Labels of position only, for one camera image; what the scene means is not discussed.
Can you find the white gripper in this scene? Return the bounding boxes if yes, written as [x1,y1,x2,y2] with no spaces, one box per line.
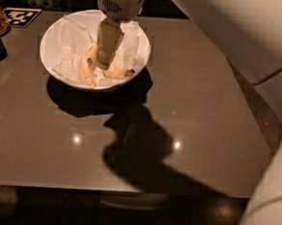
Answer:
[97,0,144,70]

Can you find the spotted yellow banana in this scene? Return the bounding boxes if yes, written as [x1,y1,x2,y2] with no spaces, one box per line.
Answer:
[103,63,135,80]

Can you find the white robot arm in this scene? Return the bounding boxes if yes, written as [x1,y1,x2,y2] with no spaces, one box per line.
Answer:
[171,0,282,225]

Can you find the yellow banana with sticker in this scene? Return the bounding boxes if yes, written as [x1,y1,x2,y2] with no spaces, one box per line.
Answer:
[78,43,98,88]

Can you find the white ceramic bowl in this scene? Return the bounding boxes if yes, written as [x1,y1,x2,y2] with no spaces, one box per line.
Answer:
[40,10,152,92]

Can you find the black white fiducial marker card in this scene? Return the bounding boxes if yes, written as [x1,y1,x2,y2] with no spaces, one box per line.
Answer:
[4,8,42,28]

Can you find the brown speckled container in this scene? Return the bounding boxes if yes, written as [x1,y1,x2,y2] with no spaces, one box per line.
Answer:
[0,6,11,36]

